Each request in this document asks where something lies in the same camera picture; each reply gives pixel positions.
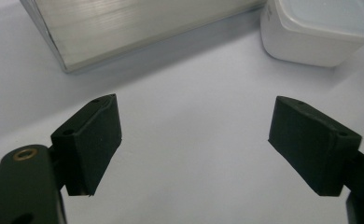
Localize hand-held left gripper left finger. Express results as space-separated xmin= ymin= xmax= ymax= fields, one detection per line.
xmin=49 ymin=93 xmax=123 ymax=197

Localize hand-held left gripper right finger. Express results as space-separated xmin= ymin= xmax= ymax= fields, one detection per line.
xmin=267 ymin=95 xmax=363 ymax=197

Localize white plastic container with lid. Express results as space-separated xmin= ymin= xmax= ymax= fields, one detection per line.
xmin=259 ymin=0 xmax=364 ymax=68

